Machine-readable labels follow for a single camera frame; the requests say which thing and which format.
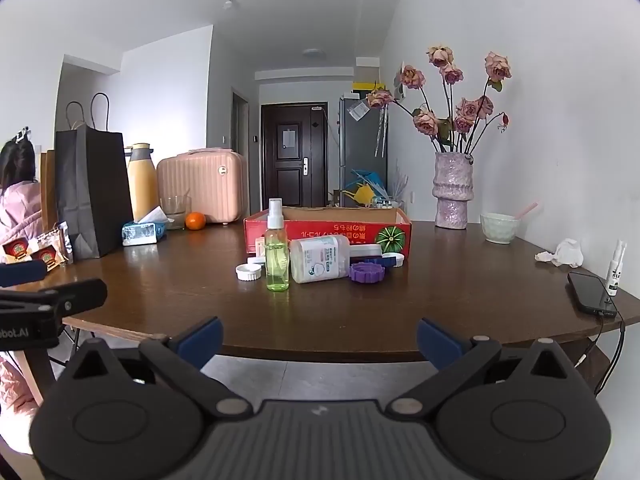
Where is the pink suitcase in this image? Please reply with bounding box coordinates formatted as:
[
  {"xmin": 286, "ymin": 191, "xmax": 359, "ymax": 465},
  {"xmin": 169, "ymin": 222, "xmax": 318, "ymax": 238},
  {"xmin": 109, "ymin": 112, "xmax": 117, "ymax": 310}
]
[{"xmin": 156, "ymin": 148, "xmax": 249, "ymax": 224}]

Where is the purple lid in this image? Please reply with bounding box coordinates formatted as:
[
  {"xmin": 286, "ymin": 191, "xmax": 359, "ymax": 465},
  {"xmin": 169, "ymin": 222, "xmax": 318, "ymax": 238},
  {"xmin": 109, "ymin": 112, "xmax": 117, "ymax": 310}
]
[{"xmin": 349, "ymin": 262, "xmax": 385, "ymax": 286}]

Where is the green spray bottle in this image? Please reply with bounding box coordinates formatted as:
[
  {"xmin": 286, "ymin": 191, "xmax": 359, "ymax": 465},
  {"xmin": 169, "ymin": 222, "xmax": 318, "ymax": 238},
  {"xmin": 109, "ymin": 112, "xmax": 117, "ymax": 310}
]
[{"xmin": 265, "ymin": 198, "xmax": 291, "ymax": 293}]

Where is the crumpled white tissue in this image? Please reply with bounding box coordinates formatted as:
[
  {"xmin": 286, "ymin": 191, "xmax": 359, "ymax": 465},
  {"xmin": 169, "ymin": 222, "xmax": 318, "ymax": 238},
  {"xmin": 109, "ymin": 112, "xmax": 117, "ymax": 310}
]
[{"xmin": 535, "ymin": 238, "xmax": 584, "ymax": 268}]

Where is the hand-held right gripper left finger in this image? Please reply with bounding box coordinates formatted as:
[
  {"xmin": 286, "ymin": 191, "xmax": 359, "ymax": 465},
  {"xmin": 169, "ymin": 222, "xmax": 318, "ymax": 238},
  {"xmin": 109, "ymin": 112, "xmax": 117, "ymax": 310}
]
[{"xmin": 65, "ymin": 316, "xmax": 251, "ymax": 418}]

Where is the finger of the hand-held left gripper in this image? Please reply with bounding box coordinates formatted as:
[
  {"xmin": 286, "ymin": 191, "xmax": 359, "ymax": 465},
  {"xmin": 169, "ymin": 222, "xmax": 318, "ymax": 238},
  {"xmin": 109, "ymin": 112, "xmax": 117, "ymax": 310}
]
[
  {"xmin": 0, "ymin": 278, "xmax": 109, "ymax": 319},
  {"xmin": 0, "ymin": 259, "xmax": 49, "ymax": 286}
]

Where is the yellow thermos bottle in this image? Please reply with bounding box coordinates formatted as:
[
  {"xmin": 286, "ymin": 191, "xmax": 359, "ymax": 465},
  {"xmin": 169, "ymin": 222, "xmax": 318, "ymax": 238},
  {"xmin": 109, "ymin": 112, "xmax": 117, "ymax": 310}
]
[{"xmin": 126, "ymin": 142, "xmax": 161, "ymax": 222}]

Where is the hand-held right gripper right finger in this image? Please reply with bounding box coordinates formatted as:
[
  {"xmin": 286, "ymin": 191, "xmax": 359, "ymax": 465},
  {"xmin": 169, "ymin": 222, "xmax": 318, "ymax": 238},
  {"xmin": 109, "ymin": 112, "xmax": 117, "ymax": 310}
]
[{"xmin": 387, "ymin": 316, "xmax": 576, "ymax": 418}]

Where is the grey refrigerator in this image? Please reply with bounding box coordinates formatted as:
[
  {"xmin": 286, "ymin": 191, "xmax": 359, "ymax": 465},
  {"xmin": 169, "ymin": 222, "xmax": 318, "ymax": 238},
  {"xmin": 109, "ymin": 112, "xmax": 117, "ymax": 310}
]
[{"xmin": 339, "ymin": 95, "xmax": 388, "ymax": 206}]

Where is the grey side door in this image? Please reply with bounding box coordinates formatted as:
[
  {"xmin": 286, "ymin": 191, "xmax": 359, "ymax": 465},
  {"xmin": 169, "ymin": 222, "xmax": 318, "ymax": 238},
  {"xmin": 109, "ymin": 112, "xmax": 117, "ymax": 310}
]
[{"xmin": 231, "ymin": 87, "xmax": 250, "ymax": 162}]

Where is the red cardboard box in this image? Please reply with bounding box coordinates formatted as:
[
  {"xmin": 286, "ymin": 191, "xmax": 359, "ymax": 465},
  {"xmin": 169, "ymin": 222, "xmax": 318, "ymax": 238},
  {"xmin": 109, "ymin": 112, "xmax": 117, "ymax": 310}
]
[{"xmin": 244, "ymin": 206, "xmax": 412, "ymax": 260}]

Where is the red yellow snack packet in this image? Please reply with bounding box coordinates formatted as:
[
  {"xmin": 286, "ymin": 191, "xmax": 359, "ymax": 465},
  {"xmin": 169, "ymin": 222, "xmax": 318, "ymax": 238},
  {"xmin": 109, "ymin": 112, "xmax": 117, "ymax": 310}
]
[
  {"xmin": 0, "ymin": 237, "xmax": 34, "ymax": 264},
  {"xmin": 29, "ymin": 222, "xmax": 74, "ymax": 267}
]

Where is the bunch of dried pink roses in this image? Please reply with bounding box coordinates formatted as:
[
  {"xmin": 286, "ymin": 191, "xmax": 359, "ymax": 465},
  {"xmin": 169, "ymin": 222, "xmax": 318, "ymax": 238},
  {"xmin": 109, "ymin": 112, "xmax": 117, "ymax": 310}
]
[{"xmin": 366, "ymin": 45, "xmax": 513, "ymax": 157}]

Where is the black paper bag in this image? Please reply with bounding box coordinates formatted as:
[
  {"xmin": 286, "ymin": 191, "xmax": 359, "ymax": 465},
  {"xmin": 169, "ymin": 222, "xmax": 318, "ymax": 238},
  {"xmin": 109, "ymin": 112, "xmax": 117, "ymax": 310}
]
[{"xmin": 54, "ymin": 92, "xmax": 135, "ymax": 260}]

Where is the glass cup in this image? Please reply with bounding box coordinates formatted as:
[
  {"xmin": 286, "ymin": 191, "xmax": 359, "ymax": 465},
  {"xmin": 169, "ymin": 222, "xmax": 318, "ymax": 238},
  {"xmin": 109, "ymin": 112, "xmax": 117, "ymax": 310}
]
[{"xmin": 160, "ymin": 195, "xmax": 192, "ymax": 231}]

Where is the dark brown entrance door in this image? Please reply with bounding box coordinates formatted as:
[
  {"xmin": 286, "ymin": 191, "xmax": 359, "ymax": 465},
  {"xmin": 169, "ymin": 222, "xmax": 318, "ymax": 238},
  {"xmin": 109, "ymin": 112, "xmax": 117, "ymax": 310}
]
[{"xmin": 260, "ymin": 102, "xmax": 328, "ymax": 207}]

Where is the blue tissue pack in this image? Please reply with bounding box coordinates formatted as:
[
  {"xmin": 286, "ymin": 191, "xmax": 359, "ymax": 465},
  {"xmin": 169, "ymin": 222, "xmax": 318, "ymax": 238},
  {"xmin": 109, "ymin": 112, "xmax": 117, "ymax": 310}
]
[{"xmin": 121, "ymin": 206, "xmax": 168, "ymax": 247}]

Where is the pink ceramic vase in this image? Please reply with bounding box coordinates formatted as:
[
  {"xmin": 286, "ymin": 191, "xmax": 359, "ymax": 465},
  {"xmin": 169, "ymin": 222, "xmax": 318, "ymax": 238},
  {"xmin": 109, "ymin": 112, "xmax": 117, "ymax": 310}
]
[{"xmin": 433, "ymin": 151, "xmax": 474, "ymax": 229}]

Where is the black charging cable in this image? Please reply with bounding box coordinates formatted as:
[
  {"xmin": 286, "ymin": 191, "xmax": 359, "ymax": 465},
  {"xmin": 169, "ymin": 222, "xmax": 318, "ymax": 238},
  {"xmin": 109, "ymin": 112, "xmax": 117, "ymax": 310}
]
[{"xmin": 592, "ymin": 310, "xmax": 626, "ymax": 397}]

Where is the black smartphone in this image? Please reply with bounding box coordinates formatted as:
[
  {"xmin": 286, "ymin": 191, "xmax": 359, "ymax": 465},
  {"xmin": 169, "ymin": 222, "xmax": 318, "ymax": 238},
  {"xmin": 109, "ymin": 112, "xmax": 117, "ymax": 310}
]
[{"xmin": 567, "ymin": 272, "xmax": 618, "ymax": 317}]

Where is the small white spray bottle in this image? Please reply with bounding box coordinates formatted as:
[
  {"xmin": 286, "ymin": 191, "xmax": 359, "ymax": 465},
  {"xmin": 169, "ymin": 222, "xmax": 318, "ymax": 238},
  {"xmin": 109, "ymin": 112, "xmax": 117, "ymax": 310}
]
[{"xmin": 605, "ymin": 240, "xmax": 628, "ymax": 297}]

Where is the pale green bowl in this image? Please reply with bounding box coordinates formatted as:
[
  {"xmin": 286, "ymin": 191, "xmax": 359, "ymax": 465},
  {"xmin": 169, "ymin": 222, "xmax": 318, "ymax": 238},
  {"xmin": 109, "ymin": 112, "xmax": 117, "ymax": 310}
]
[{"xmin": 480, "ymin": 212, "xmax": 521, "ymax": 245}]

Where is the white translucent plastic bottle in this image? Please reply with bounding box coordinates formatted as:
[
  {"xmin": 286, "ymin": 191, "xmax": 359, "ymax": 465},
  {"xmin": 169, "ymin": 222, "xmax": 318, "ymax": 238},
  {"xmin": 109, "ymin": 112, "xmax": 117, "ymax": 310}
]
[{"xmin": 290, "ymin": 234, "xmax": 351, "ymax": 284}]

